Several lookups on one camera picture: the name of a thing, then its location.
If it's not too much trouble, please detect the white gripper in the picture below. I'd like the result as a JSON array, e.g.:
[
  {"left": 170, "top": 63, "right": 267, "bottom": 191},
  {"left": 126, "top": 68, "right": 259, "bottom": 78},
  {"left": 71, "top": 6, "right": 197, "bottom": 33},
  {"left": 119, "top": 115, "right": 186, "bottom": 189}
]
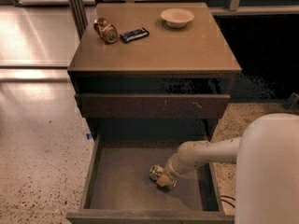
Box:
[{"left": 156, "top": 154, "right": 184, "bottom": 189}]

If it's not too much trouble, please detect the brown wooden drawer cabinet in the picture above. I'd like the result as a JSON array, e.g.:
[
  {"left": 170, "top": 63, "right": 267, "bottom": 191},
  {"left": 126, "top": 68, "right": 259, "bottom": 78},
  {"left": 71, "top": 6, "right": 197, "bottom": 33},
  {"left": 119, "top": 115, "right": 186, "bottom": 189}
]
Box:
[{"left": 68, "top": 3, "right": 241, "bottom": 142}]

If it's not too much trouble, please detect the closed top drawer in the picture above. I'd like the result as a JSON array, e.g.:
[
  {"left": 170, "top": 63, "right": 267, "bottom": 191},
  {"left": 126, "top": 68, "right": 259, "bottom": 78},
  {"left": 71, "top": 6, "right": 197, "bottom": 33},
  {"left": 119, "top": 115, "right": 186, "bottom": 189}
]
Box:
[{"left": 75, "top": 93, "right": 230, "bottom": 119}]

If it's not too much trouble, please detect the dark blue snack bar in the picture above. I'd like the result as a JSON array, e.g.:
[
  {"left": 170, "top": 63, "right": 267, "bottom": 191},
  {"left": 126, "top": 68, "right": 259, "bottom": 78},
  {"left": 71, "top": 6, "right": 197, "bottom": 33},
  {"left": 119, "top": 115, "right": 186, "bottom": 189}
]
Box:
[{"left": 120, "top": 28, "right": 150, "bottom": 44}]

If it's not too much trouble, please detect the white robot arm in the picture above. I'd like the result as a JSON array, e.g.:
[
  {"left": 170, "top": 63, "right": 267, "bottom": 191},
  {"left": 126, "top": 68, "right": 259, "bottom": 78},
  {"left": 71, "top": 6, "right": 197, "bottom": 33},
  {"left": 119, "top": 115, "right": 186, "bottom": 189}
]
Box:
[{"left": 149, "top": 113, "right": 299, "bottom": 224}]

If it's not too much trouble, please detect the blue tape piece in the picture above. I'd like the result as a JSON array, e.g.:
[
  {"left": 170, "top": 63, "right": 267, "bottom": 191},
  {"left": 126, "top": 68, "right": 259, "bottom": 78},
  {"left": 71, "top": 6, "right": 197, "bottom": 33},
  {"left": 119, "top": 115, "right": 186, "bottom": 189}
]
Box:
[{"left": 86, "top": 133, "right": 93, "bottom": 140}]

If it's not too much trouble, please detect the black floor cable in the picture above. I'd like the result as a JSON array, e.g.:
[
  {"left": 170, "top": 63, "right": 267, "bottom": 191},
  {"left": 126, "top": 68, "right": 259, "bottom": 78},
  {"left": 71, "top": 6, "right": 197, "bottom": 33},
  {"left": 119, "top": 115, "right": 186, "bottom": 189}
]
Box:
[{"left": 220, "top": 195, "right": 236, "bottom": 209}]

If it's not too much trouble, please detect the brown soda can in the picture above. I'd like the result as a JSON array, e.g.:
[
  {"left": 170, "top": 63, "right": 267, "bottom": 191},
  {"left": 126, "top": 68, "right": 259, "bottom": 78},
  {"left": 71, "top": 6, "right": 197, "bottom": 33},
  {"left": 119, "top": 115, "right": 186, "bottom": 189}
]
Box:
[{"left": 93, "top": 18, "right": 118, "bottom": 44}]

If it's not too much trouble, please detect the crushed 7up can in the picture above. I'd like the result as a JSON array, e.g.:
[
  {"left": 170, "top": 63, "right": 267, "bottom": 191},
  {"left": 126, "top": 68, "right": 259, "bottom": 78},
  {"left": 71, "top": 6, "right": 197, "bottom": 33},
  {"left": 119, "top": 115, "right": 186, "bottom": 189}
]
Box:
[{"left": 149, "top": 164, "right": 164, "bottom": 182}]

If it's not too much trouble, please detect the white ceramic bowl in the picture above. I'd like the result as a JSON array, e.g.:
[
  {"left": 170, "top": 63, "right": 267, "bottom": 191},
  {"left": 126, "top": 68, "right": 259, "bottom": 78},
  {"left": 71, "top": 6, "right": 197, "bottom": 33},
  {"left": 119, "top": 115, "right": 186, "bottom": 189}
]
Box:
[{"left": 161, "top": 8, "right": 194, "bottom": 29}]

